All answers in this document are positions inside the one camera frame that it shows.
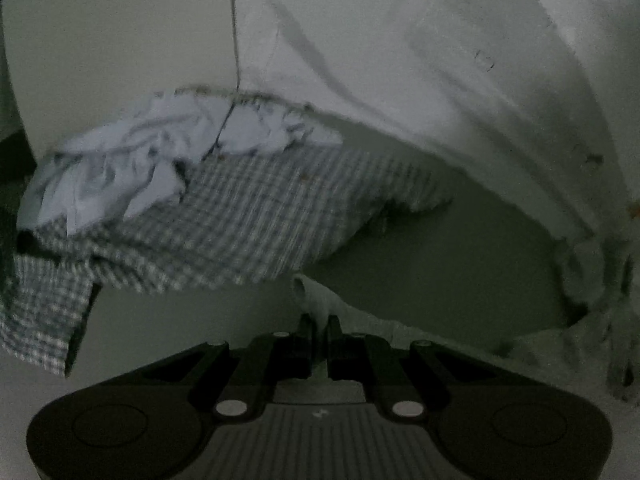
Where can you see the grey zip hoodie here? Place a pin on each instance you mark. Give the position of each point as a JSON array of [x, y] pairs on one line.
[[590, 340]]

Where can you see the light blue crumpled cloth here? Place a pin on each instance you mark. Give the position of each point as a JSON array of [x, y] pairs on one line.
[[125, 160]]

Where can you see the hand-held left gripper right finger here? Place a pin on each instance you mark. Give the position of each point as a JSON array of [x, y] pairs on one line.
[[334, 347]]

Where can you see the white carrot print quilt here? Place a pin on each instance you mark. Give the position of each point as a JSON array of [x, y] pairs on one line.
[[425, 85]]

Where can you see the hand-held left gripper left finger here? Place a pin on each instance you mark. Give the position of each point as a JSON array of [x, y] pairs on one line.
[[305, 347]]

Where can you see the grey checked shirt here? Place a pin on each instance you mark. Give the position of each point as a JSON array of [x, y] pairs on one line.
[[260, 220]]

